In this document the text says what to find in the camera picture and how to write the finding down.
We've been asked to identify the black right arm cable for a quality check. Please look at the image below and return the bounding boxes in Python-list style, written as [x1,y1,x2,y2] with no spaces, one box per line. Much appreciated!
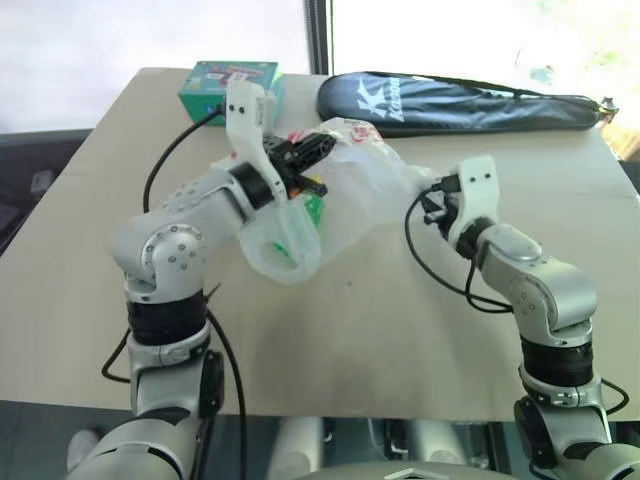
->
[404,172,631,416]

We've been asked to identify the green item inside bag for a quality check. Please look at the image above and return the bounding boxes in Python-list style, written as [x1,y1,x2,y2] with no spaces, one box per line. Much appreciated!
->
[303,195,327,222]

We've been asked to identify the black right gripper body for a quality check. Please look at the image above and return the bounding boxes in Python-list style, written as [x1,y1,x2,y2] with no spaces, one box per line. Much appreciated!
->
[422,188,457,230]

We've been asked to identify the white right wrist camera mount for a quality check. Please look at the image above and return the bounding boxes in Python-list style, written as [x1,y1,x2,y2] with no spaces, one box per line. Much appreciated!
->
[446,154,502,237]

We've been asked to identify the grey rounded robot leg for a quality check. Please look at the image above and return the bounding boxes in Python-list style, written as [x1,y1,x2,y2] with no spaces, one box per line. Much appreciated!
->
[277,416,324,474]
[399,418,469,469]

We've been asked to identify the dark blue racket cover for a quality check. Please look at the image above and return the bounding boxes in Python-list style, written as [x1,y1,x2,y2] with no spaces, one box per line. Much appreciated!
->
[316,71,610,139]

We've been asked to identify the pink white rounded object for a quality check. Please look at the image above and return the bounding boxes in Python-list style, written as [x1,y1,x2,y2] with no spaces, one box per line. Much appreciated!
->
[66,425,104,472]

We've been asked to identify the silver robot torso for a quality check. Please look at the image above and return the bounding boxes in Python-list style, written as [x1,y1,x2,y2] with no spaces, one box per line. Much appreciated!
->
[319,462,506,480]

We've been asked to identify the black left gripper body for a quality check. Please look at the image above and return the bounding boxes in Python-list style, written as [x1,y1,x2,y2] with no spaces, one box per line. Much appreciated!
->
[263,136,308,195]

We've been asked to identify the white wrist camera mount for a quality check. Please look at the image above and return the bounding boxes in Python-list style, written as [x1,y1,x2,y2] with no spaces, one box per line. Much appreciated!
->
[223,81,292,202]
[446,154,502,237]

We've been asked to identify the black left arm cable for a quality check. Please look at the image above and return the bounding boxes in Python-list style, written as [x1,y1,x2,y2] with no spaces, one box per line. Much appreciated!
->
[101,104,249,451]

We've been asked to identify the green printed cardboard box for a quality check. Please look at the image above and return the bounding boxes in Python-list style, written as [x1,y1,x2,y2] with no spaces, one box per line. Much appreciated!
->
[178,59,285,129]

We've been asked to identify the dark background furniture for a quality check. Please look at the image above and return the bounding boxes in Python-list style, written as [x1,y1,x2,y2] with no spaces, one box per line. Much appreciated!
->
[0,127,91,256]

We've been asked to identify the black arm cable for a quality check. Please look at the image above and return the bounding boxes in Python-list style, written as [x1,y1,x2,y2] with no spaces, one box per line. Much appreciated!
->
[101,104,249,451]
[404,172,631,416]

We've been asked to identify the translucent white plastic bag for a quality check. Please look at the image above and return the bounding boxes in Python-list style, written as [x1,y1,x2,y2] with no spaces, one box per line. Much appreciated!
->
[209,117,451,288]

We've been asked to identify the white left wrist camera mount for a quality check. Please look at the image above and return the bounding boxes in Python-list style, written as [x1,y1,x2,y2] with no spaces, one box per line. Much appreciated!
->
[223,81,292,202]

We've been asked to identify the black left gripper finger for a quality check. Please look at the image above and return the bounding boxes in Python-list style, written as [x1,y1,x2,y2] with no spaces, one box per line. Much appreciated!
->
[298,133,338,159]
[294,173,330,197]

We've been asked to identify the dark window frame post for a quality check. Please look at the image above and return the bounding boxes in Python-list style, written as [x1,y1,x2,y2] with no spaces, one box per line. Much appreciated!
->
[305,0,335,76]

